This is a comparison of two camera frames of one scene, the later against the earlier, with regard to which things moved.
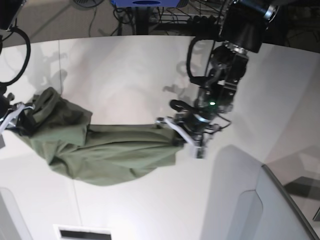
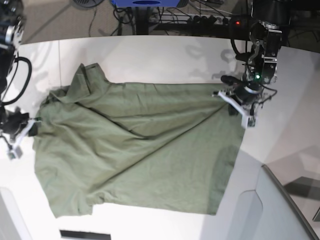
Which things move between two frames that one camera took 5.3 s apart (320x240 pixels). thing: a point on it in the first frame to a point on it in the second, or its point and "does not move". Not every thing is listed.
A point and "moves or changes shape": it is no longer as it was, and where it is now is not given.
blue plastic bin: x=145 y=3 does not move
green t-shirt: x=96 y=154 moves or changes shape
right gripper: x=200 y=122 to x=244 y=93
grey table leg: x=142 y=20 does not move
